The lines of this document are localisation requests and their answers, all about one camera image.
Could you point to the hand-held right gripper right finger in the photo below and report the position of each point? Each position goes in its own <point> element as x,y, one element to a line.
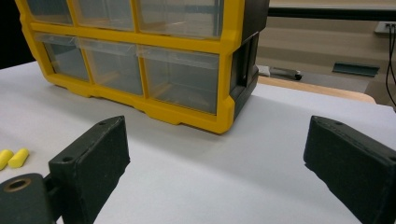
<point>351,165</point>

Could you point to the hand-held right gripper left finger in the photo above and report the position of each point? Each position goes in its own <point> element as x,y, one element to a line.
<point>93,168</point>

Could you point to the yellow foam earplug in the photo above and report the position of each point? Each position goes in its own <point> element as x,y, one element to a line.
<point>18,158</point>
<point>4,158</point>

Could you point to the wooden table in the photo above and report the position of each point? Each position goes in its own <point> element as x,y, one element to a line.
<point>314,88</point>

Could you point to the dark green floor plate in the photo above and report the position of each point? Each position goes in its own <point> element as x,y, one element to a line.
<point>355,69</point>

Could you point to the white and black floor device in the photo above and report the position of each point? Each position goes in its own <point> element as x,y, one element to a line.
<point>280,72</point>

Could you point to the set of clear plastic drawers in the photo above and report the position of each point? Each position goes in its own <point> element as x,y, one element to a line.
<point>180,81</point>

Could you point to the white table mat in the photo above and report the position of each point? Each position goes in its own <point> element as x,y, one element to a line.
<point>218,174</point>

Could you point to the white power strip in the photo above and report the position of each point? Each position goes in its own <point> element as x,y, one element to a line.
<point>385,27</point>

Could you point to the yellow black drawer organizer cabinet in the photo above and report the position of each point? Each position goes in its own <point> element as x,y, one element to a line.
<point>229,77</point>

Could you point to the black horizontal bar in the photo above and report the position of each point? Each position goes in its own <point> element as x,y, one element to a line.
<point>330,13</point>

